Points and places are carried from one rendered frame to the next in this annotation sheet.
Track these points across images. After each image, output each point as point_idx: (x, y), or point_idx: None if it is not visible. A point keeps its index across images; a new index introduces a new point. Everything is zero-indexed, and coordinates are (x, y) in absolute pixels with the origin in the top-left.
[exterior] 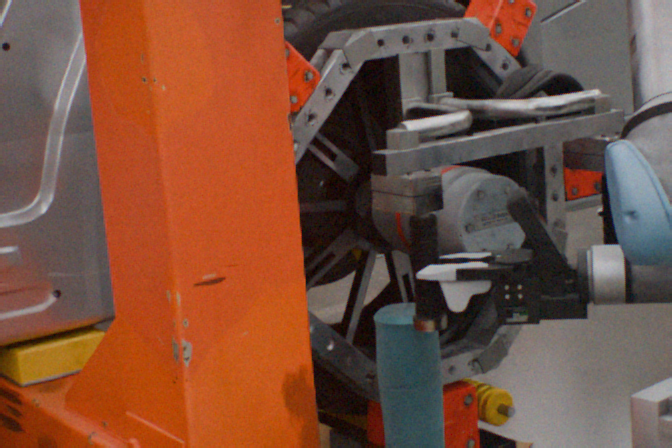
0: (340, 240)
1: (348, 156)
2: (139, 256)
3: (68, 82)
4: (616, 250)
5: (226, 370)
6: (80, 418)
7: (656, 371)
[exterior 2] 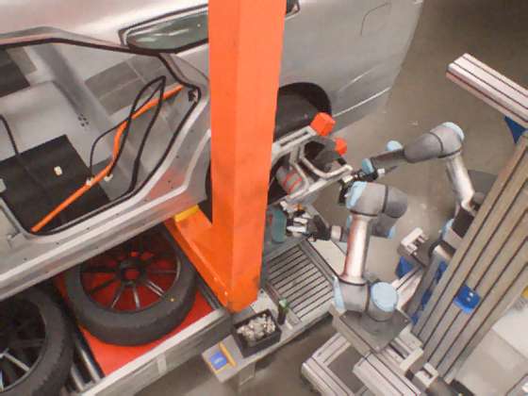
0: None
1: None
2: (222, 261)
3: (193, 158)
4: (338, 232)
5: (240, 282)
6: (196, 248)
7: None
